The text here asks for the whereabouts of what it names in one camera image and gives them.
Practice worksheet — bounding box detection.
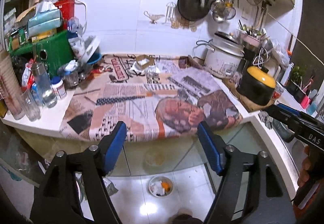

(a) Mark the white round trash bin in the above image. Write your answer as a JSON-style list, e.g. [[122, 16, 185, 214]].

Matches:
[[148, 176, 174, 198]]

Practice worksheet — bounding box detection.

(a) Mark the teal tissue box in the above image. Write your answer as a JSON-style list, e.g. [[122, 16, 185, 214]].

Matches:
[[27, 1, 62, 38]]

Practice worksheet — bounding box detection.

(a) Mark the metal strainer ladle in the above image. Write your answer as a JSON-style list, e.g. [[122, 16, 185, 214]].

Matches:
[[210, 0, 225, 23]]

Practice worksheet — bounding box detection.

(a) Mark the crumpled white paper box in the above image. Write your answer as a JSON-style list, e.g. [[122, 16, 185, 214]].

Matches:
[[130, 55, 155, 73]]

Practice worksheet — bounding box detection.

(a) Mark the clear drinking glass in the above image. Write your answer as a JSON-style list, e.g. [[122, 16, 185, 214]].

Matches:
[[20, 89, 41, 122]]

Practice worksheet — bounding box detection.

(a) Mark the printed newspaper table cover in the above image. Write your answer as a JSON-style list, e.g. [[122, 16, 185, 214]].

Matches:
[[59, 55, 242, 142]]

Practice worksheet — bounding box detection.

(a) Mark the wooden board under pot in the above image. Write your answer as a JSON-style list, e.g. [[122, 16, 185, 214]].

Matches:
[[222, 79, 275, 113]]

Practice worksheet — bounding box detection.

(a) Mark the black hanging wok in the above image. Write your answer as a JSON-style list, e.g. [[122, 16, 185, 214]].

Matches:
[[177, 0, 210, 21]]

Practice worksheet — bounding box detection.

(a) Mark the white rice cooker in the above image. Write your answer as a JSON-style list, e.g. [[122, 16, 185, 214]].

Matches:
[[196, 32, 244, 79]]

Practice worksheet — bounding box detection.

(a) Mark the small green potted plant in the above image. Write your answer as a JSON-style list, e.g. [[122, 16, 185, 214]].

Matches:
[[286, 65, 304, 95]]

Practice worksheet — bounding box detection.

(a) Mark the red tin box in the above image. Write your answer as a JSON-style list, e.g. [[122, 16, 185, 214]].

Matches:
[[54, 0, 75, 30]]

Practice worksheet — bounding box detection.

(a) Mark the orange sleeve forearm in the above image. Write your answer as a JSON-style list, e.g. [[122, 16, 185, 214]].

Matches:
[[293, 180, 323, 223]]

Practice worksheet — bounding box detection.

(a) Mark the green box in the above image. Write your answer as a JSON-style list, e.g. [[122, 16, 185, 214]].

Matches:
[[9, 31, 74, 76]]

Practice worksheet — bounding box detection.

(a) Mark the utensil holder with chopsticks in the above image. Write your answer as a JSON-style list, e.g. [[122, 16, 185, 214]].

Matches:
[[235, 20, 270, 48]]

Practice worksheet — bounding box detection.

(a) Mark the dark shoe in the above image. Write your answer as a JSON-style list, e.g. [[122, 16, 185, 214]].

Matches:
[[171, 214, 203, 224]]

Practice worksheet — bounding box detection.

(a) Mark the white pill bottle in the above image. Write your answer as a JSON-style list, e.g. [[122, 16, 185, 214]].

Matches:
[[51, 76, 67, 100]]

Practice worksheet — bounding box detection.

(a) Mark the right hand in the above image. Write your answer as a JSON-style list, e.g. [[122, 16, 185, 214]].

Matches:
[[297, 146, 312, 187]]

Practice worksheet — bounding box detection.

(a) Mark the clear glass bottle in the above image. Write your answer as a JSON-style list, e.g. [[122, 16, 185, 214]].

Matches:
[[31, 62, 57, 108]]

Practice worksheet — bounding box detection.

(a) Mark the black yellow round pot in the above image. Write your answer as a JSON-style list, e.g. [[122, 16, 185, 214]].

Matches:
[[237, 66, 276, 106]]

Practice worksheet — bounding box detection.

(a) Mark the orange peel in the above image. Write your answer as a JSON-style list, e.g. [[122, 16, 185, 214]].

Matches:
[[161, 181, 170, 192]]

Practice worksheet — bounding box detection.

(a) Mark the blue bowl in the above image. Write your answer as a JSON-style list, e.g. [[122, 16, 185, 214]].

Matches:
[[86, 52, 102, 65]]

